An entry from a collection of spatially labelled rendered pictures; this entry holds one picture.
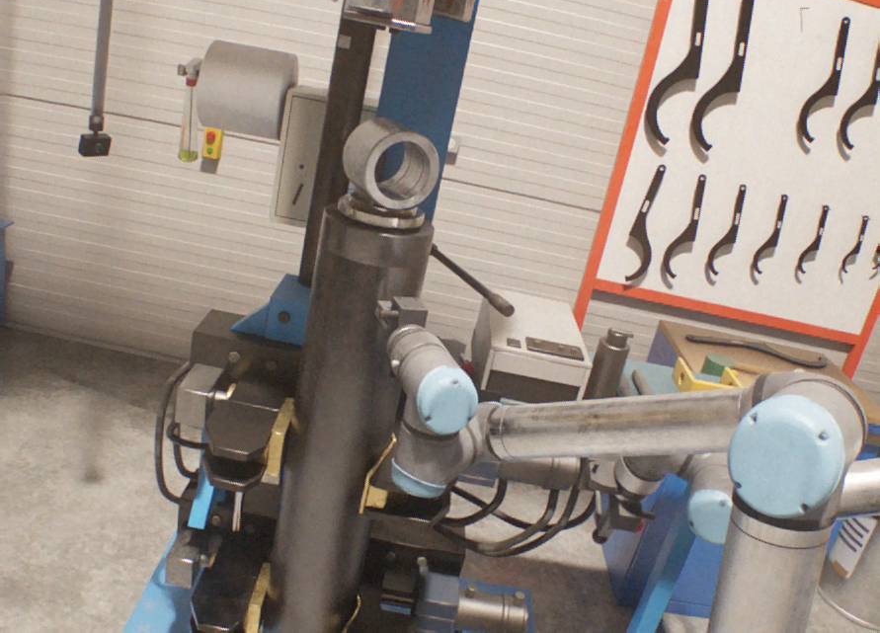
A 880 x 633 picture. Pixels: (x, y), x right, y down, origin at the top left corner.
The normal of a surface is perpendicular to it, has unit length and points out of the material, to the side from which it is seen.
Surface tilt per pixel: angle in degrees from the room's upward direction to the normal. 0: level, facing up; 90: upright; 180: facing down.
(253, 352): 90
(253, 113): 109
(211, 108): 116
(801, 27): 90
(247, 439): 0
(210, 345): 90
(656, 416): 67
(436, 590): 0
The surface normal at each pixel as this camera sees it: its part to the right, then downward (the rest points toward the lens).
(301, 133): -0.03, 0.35
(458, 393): 0.35, 0.34
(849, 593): -0.81, 0.09
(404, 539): 0.20, -0.92
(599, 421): -0.68, -0.32
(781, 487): -0.65, 0.00
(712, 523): -0.44, 0.27
